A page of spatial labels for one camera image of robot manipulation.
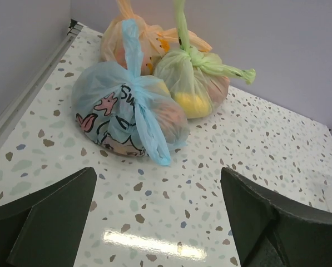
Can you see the green knotted plastic bag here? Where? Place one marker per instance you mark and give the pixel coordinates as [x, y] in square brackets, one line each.
[190, 80]

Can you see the yellow fruit in green bag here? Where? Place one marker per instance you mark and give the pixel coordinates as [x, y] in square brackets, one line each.
[194, 106]

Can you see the aluminium table edge rail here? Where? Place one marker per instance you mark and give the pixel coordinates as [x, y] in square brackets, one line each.
[17, 107]

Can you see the blue printed plastic bag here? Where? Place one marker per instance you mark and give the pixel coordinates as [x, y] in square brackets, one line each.
[133, 117]

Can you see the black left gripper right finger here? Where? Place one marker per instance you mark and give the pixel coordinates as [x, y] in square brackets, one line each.
[270, 229]

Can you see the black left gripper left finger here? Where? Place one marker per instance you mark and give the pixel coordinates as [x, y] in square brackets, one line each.
[45, 228]

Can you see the orange knotted plastic bag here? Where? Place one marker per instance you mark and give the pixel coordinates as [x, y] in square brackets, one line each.
[132, 48]

